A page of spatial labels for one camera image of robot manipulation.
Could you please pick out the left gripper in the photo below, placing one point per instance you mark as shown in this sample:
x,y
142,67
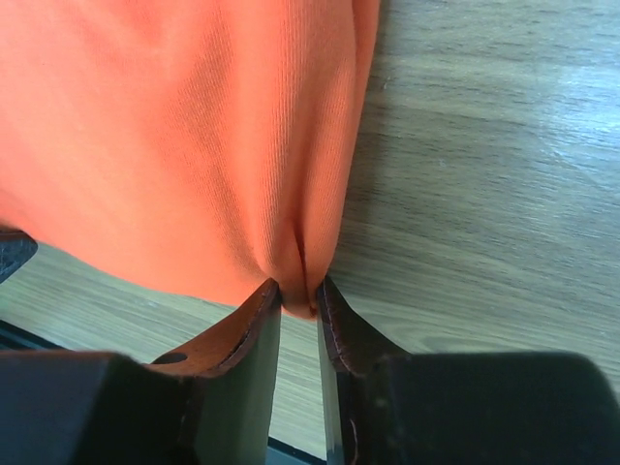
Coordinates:
x,y
16,249

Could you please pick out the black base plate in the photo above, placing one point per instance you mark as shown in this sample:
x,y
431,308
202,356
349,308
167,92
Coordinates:
x,y
14,338

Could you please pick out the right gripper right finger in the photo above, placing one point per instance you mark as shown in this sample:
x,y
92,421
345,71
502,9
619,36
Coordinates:
x,y
354,361

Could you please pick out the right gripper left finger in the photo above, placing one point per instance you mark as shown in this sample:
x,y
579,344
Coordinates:
x,y
231,368

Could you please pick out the orange t shirt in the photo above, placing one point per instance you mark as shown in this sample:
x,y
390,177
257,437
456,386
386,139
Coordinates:
x,y
192,147

